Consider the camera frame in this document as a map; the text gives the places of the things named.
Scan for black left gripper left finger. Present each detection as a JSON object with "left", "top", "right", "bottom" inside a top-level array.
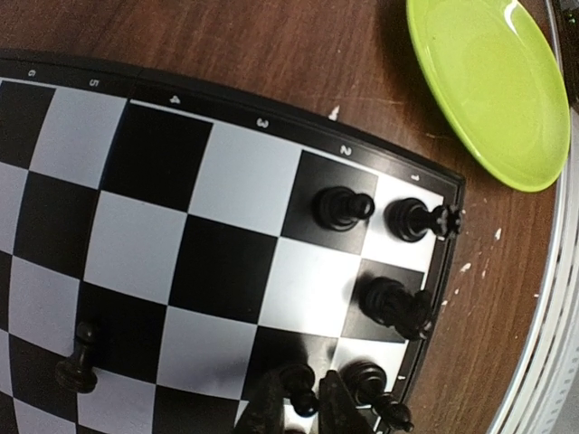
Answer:
[{"left": 233, "top": 368, "right": 286, "bottom": 434}]

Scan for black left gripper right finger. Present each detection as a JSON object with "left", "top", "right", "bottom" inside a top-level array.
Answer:
[{"left": 318, "top": 370, "right": 374, "bottom": 434}]

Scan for black pawn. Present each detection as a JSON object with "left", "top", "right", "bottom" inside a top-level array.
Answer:
[
  {"left": 279, "top": 363, "right": 319, "bottom": 418},
  {"left": 55, "top": 322, "right": 99, "bottom": 394}
]

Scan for black and grey chessboard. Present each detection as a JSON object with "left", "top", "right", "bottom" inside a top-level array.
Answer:
[{"left": 1, "top": 50, "right": 465, "bottom": 433}]

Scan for black bishop chess piece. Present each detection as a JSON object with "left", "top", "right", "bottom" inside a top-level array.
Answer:
[{"left": 339, "top": 360, "right": 414, "bottom": 433}]

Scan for black knight chess piece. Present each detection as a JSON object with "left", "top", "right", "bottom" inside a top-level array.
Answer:
[{"left": 359, "top": 277, "right": 433, "bottom": 341}]

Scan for black pawn chess piece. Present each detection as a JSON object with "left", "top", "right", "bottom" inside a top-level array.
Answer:
[{"left": 312, "top": 186, "right": 375, "bottom": 231}]

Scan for black standing pawn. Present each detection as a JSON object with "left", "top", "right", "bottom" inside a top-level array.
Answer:
[{"left": 55, "top": 322, "right": 99, "bottom": 394}]

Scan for green plate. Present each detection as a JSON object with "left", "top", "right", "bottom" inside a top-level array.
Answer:
[{"left": 406, "top": 1, "right": 571, "bottom": 193}]

